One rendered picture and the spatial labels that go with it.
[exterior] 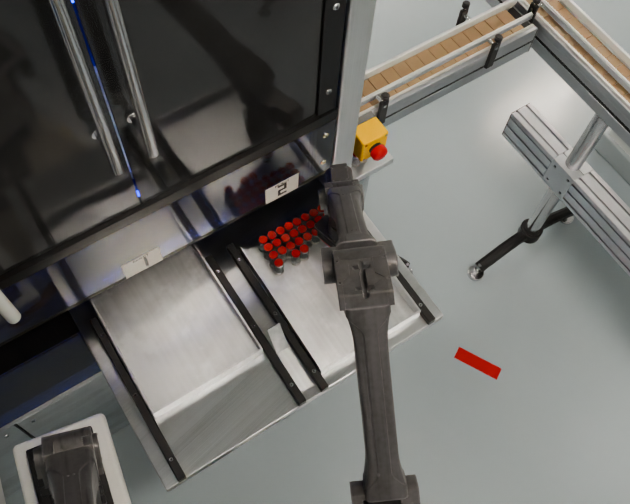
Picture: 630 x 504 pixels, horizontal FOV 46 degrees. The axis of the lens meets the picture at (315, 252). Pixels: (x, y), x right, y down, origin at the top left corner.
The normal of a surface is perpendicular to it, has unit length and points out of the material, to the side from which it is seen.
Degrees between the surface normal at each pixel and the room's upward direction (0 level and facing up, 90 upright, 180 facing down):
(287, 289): 0
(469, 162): 0
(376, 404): 42
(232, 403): 0
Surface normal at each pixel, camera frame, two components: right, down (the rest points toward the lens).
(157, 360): 0.04, -0.44
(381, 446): 0.02, 0.27
